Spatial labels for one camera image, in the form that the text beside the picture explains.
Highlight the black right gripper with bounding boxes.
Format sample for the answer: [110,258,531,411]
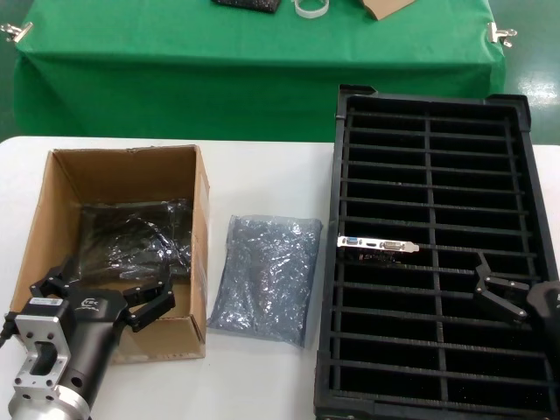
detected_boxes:
[475,253,560,342]

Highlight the black left camera cable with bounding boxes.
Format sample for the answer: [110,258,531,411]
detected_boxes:
[0,311,17,350]

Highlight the silver binder clip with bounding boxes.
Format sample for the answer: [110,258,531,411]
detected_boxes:
[0,21,34,44]
[486,21,519,48]

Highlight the brown open cardboard box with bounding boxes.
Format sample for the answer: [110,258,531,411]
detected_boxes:
[9,144,211,365]

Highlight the clear tape roll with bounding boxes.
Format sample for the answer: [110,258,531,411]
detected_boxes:
[291,0,330,18]

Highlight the grey antistatic plastic bag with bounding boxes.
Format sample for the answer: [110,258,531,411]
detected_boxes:
[78,199,194,281]
[206,213,324,350]

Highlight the black foam pad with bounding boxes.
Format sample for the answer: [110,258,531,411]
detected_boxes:
[211,0,284,14]

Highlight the brown cardboard piece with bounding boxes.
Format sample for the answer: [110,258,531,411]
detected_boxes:
[360,0,416,21]

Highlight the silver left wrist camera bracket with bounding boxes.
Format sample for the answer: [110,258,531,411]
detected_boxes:
[12,296,75,402]

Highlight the black slotted plastic container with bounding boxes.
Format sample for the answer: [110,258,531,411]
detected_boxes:
[313,84,560,420]

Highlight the green tablecloth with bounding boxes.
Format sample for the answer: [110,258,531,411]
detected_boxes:
[11,0,508,144]

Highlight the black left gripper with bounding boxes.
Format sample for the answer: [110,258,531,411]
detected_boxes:
[29,256,176,406]

